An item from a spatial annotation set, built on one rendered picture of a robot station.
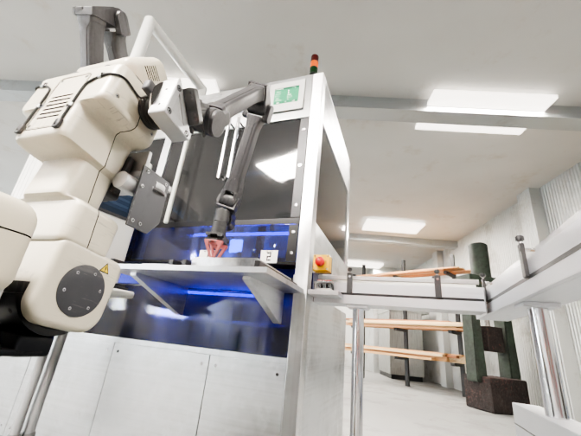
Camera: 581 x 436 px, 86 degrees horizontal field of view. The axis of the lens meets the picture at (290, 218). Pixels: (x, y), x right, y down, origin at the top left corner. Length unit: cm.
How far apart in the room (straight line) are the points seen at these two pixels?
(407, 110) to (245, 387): 317
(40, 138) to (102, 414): 134
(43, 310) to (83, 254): 12
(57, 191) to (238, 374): 98
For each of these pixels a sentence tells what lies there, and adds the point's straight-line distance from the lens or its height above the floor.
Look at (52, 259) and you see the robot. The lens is 75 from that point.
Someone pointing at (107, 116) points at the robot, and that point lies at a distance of 86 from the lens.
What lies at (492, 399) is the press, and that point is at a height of 18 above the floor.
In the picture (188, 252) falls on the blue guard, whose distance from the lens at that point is 170.
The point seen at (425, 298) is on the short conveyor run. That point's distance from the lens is 142.
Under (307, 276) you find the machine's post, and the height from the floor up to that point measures 93.
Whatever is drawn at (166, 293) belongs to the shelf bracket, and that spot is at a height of 81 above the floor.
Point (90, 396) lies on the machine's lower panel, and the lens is 194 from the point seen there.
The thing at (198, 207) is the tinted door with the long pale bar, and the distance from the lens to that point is 178.
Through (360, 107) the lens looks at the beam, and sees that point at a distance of 370.
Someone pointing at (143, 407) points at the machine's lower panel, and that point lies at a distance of 172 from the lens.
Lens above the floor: 67
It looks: 21 degrees up
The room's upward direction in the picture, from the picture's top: 6 degrees clockwise
